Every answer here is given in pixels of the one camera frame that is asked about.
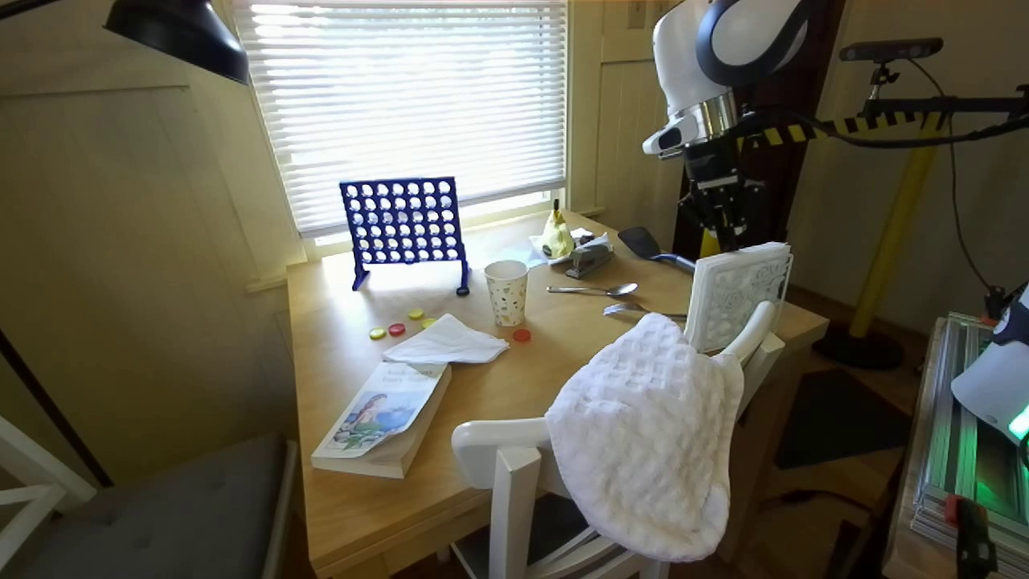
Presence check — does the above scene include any black desk lamp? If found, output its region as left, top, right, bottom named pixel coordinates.
left=0, top=0, right=252, bottom=490

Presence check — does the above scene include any illustrated children's book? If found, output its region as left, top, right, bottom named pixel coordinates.
left=309, top=361, right=454, bottom=482

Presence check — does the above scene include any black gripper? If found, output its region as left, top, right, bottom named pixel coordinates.
left=678, top=137, right=768, bottom=253

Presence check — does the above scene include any aluminium robot stand frame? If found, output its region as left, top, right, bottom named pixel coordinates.
left=882, top=311, right=1029, bottom=579

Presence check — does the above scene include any dotted white paper cup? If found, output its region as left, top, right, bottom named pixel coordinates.
left=484, top=258, right=531, bottom=331

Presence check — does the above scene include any black utensil grey handle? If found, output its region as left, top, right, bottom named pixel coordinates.
left=619, top=221, right=701, bottom=276

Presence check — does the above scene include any blue connect four frame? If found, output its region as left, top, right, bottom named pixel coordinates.
left=337, top=174, right=475, bottom=301

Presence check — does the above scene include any thin black camera cable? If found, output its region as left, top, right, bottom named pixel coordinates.
left=905, top=52, right=1006, bottom=317

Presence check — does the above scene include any white flat napkin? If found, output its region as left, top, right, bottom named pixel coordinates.
left=380, top=311, right=513, bottom=369

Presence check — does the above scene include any white quilted towel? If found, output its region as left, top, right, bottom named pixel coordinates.
left=543, top=311, right=745, bottom=565

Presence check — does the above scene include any yellow black striped bar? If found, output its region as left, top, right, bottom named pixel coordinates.
left=735, top=109, right=935, bottom=154

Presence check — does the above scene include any grey cushioned bench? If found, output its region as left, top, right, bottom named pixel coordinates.
left=0, top=430, right=300, bottom=579

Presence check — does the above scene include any dark brown door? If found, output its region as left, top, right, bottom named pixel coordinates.
left=672, top=0, right=847, bottom=261

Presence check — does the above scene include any cream panelled door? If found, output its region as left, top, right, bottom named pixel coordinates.
left=566, top=0, right=689, bottom=250

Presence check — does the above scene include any white paper sheet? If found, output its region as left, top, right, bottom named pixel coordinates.
left=487, top=241, right=551, bottom=270

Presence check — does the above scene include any black stereo camera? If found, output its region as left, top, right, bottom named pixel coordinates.
left=837, top=37, right=944, bottom=104

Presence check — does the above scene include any silver metal spoon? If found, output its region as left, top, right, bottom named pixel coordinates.
left=548, top=279, right=643, bottom=302

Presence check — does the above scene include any grey metal stapler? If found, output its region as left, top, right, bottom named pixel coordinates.
left=564, top=236, right=619, bottom=283

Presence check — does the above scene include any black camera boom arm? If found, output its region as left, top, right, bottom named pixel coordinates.
left=862, top=92, right=1029, bottom=128

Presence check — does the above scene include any black red clamp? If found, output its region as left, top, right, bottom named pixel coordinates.
left=943, top=493, right=1005, bottom=579

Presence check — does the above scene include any white wooden chair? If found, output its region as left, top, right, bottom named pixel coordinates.
left=447, top=301, right=791, bottom=579

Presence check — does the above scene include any white window blind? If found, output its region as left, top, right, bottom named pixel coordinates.
left=234, top=0, right=570, bottom=244

